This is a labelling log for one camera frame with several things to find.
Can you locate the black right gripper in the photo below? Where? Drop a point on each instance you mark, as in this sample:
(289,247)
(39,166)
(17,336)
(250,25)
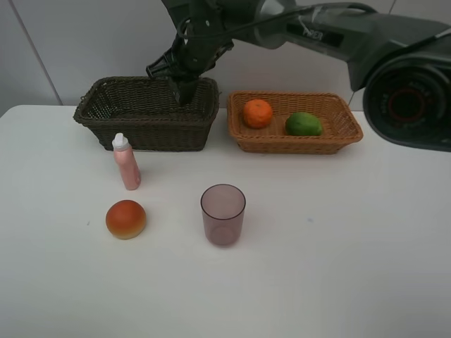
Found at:
(188,59)

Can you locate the dark grey rectangular bottle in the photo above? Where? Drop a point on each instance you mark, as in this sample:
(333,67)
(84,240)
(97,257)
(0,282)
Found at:
(184,96)

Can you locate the orange tangerine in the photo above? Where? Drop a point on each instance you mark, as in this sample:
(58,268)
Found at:
(257,114)

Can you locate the green lime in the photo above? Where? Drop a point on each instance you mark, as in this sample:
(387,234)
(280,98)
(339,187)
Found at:
(303,124)

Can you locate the translucent purple plastic cup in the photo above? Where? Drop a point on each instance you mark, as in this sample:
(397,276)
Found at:
(223,209)

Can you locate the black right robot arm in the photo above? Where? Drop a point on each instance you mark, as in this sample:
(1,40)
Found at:
(401,64)

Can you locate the dark brown wicker basket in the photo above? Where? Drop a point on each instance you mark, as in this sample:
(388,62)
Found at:
(146,112)

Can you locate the pink bottle white cap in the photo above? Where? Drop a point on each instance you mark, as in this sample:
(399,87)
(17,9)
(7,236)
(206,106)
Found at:
(126,162)

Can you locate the red orange round bun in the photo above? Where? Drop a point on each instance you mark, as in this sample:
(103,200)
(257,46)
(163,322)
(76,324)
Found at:
(126,219)

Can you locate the orange wicker basket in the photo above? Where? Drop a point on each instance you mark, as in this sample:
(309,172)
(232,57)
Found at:
(340,128)

